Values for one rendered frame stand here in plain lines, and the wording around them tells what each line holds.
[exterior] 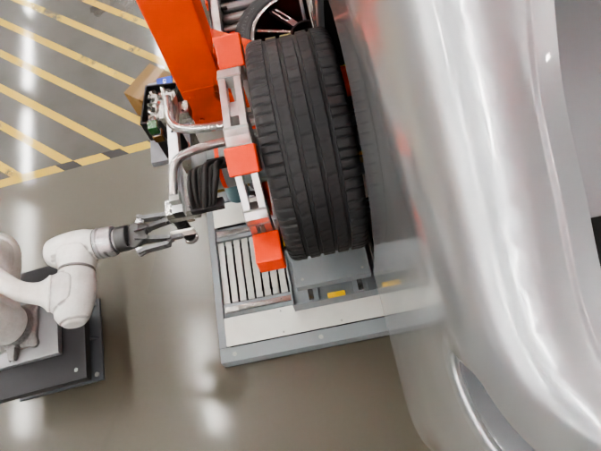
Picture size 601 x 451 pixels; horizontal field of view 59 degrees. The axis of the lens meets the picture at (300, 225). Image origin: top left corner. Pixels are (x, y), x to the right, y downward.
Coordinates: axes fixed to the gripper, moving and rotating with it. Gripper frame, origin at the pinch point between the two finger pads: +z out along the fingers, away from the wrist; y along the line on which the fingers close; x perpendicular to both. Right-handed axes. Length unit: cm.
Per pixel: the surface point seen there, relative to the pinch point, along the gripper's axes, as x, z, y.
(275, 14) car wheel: -35, 39, -118
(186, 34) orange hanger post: 15, 10, -60
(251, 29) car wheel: -33, 27, -109
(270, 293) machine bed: -77, 13, -3
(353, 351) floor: -83, 43, 26
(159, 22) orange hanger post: 22, 3, -60
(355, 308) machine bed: -75, 47, 11
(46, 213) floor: -83, -93, -71
